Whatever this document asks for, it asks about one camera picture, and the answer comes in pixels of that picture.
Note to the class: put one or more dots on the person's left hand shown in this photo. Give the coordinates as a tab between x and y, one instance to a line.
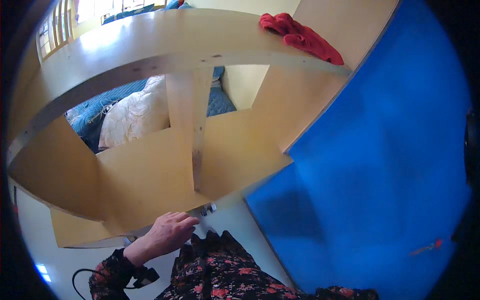
167	234

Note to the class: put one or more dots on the person's left fingers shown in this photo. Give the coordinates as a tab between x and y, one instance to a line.
183	222

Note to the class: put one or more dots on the small silver metal fitting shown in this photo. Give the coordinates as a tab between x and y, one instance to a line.
208	209

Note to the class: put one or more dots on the person's legs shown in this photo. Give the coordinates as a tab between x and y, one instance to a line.
225	270

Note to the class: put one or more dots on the black wrist band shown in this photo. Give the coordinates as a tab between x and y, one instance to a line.
146	277

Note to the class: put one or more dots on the white quilted blanket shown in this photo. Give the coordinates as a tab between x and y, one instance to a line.
131	116

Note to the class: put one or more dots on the blue quilted bedspread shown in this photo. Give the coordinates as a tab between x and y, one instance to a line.
92	108

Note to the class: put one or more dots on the large blue mattress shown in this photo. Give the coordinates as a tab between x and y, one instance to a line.
375	168

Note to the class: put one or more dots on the red cloth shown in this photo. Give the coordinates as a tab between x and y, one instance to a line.
303	39

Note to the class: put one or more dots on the wooden framed window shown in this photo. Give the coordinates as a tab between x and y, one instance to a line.
56	32

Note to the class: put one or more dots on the small red thread scrap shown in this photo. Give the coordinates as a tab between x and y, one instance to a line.
427	247

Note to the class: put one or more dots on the light wooden bed frame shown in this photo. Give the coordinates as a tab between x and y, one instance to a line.
150	172

